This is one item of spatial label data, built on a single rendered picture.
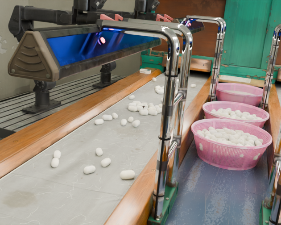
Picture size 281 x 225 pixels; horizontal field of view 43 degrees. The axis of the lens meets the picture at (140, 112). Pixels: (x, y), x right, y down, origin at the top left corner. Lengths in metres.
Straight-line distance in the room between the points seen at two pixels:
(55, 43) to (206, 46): 1.73
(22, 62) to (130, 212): 0.36
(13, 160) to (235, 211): 0.58
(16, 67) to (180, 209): 0.56
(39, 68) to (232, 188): 0.70
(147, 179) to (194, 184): 0.23
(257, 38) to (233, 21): 0.17
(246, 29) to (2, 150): 1.61
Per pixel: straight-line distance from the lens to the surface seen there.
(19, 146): 1.01
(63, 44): 0.57
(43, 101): 1.63
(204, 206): 0.95
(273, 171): 0.88
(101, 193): 0.83
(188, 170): 1.12
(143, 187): 0.81
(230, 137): 1.25
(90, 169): 0.90
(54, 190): 0.84
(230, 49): 2.20
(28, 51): 0.53
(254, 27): 2.20
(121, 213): 0.72
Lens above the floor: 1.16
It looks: 17 degrees down
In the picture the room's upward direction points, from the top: 5 degrees clockwise
